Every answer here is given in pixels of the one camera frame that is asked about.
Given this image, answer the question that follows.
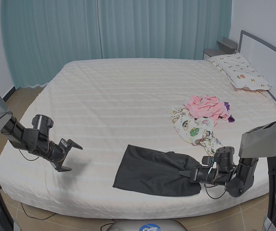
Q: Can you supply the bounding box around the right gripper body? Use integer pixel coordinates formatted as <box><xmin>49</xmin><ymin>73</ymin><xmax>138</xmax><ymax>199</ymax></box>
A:
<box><xmin>189</xmin><ymin>166</ymin><xmax>214</xmax><ymax>185</ymax></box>

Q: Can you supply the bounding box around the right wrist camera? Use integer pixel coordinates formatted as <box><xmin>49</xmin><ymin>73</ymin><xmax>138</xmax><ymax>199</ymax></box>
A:
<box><xmin>201</xmin><ymin>155</ymin><xmax>215</xmax><ymax>166</ymax></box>

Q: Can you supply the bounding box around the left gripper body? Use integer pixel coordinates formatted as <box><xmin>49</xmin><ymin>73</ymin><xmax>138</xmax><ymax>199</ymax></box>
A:
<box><xmin>45</xmin><ymin>139</ymin><xmax>69</xmax><ymax>172</ymax></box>

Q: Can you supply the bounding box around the white printed pyjama garment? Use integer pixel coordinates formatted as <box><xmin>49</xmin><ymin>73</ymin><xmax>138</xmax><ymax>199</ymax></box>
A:
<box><xmin>171</xmin><ymin>107</ymin><xmax>225</xmax><ymax>154</ymax></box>

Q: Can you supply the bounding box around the white printed pillow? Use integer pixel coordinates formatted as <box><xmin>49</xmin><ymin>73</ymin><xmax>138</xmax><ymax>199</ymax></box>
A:
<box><xmin>206</xmin><ymin>52</ymin><xmax>272</xmax><ymax>91</ymax></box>

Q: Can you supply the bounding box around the pink garment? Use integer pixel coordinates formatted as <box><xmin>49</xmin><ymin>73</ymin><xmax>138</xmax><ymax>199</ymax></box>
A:
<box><xmin>184</xmin><ymin>94</ymin><xmax>228</xmax><ymax>126</ymax></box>

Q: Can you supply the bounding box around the grey bedside table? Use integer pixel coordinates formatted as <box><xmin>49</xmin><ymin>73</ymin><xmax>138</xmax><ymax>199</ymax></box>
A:
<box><xmin>204</xmin><ymin>37</ymin><xmax>238</xmax><ymax>60</ymax></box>

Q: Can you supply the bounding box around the purple garment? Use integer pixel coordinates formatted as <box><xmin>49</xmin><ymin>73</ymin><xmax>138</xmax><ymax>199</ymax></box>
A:
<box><xmin>223</xmin><ymin>101</ymin><xmax>236</xmax><ymax>124</ymax></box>

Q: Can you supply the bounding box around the bed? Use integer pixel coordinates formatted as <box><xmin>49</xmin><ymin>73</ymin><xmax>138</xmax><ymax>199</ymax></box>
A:
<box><xmin>0</xmin><ymin>30</ymin><xmax>276</xmax><ymax>219</ymax></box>

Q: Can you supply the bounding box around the black T-shirt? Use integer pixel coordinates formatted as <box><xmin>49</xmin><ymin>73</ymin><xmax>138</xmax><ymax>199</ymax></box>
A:
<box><xmin>113</xmin><ymin>145</ymin><xmax>202</xmax><ymax>197</ymax></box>

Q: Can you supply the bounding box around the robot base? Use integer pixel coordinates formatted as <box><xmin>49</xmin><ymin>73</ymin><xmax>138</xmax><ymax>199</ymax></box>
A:
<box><xmin>105</xmin><ymin>219</ymin><xmax>187</xmax><ymax>231</ymax></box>

